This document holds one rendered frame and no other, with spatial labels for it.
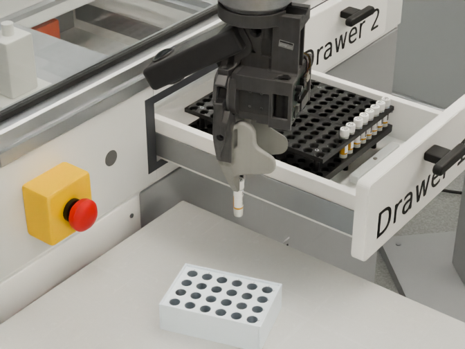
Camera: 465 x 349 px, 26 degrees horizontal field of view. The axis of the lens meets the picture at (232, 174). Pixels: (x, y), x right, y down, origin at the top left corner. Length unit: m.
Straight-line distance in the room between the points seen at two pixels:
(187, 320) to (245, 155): 0.24
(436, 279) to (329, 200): 1.30
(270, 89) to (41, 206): 0.35
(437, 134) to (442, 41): 1.90
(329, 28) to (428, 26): 1.57
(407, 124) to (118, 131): 0.40
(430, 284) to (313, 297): 1.25
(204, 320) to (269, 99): 0.31
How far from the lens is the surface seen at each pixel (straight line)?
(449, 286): 2.48
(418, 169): 1.26
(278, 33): 0.96
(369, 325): 1.21
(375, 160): 1.35
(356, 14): 1.63
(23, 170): 1.20
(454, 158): 1.26
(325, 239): 1.90
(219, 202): 1.54
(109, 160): 1.30
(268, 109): 0.99
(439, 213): 2.81
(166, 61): 1.00
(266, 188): 1.27
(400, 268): 2.53
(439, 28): 3.17
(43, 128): 1.20
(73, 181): 1.20
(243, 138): 1.02
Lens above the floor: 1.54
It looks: 32 degrees down
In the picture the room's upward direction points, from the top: straight up
